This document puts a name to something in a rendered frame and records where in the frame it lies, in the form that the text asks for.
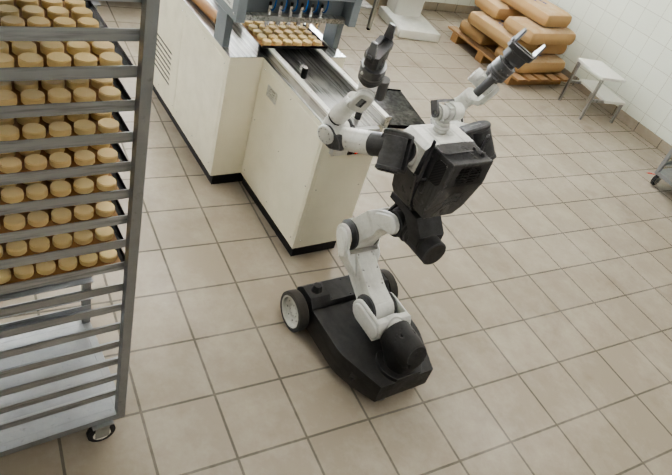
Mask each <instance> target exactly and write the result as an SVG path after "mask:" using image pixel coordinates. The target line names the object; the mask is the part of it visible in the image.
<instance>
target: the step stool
mask: <svg viewBox="0 0 672 475"><path fill-rule="evenodd" d="M577 61H578V62H577V64H576V66H575V68H574V70H573V72H572V74H571V75H570V77H569V79H568V81H567V83H566V85H565V87H564V88H563V90H562V92H561V94H560V96H559V98H558V100H559V101H561V100H562V98H563V96H564V94H565V92H566V90H567V89H568V87H569V85H570V83H576V84H583V85H584V86H585V87H586V88H587V89H588V90H590V91H591V93H590V94H589V96H588V98H587V100H586V102H587V104H586V105H585V107H584V109H583V110H582V112H581V114H580V116H579V117H578V118H579V119H580V120H582V118H583V116H584V115H585V113H586V111H587V109H588V108H589V106H590V104H591V102H593V103H604V104H614V105H619V106H618V108H617V110H616V111H615V113H614V114H613V116H612V118H611V119H610V121H609V122H610V123H613V121H614V120H615V118H616V117H617V115H618V113H619V112H620V110H621V108H622V107H623V105H625V104H626V103H625V102H624V101H623V100H622V99H620V98H619V97H618V96H617V95H615V94H614V93H613V92H612V91H611V90H609V89H608V88H607V87H606V86H604V85H603V84H602V83H603V82H604V81H612V82H621V83H625V82H626V80H625V79H624V78H622V77H621V76H620V75H619V74H617V73H616V72H615V71H613V70H612V69H611V68H610V67H608V66H607V65H606V64H604V63H603V62H602V61H598V60H591V59H584V58H578V59H577ZM581 64H582V65H583V66H584V67H586V68H587V69H588V70H589V71H591V72H592V73H593V74H594V75H596V76H597V77H598V78H599V79H600V81H595V80H586V79H579V80H572V79H573V78H574V76H575V74H576V72H577V70H578V68H579V67H580V65H581ZM595 96H597V97H598V98H599V99H600V100H599V99H594V97H595Z"/></svg>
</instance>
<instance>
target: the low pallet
mask: <svg viewBox="0 0 672 475"><path fill-rule="evenodd" d="M448 28H449V29H450V30H451V31H453V33H452V36H451V38H450V40H451V41H453V42H454V43H455V44H469V45H471V46H472V47H473V48H475V49H476V50H477V51H478V52H477V54H476V56H475V60H477V61H478V62H479V63H492V62H493V61H494V60H495V59H496V56H495V50H496V48H497V47H498V46H491V45H479V44H478V43H476V42H475V41H474V40H473V39H471V38H470V37H469V36H467V35H466V34H465V33H463V32H462V31H461V30H460V27H459V28H458V27H457V26H448ZM485 48H486V49H485ZM568 79H569V78H568V77H567V76H565V75H564V74H562V73H561V72H559V73H517V72H516V71H515V72H514V73H513V74H512V75H511V76H510V77H508V78H507V79H506V80H505V81H504V83H506V84H507V85H546V84H560V83H561V81H563V82H567V81H568Z"/></svg>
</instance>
